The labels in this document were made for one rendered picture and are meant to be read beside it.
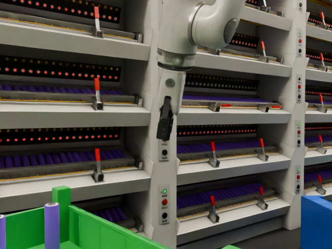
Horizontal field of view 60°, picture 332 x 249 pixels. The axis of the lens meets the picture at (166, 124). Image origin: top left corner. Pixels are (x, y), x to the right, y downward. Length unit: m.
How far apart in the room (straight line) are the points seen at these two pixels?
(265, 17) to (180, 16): 0.75
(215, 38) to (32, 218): 0.41
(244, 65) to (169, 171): 0.50
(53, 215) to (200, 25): 0.40
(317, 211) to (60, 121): 0.89
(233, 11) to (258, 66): 0.67
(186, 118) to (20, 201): 0.53
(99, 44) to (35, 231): 0.54
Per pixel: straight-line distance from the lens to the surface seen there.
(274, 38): 1.46
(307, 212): 1.22
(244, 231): 1.28
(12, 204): 0.81
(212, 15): 0.56
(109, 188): 0.86
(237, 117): 1.12
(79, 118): 0.80
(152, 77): 0.89
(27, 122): 0.78
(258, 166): 1.22
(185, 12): 0.58
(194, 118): 0.98
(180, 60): 0.60
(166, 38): 0.60
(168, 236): 0.99
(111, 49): 0.86
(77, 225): 0.43
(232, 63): 1.11
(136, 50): 0.89
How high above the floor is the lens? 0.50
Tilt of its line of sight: 2 degrees down
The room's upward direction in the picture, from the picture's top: straight up
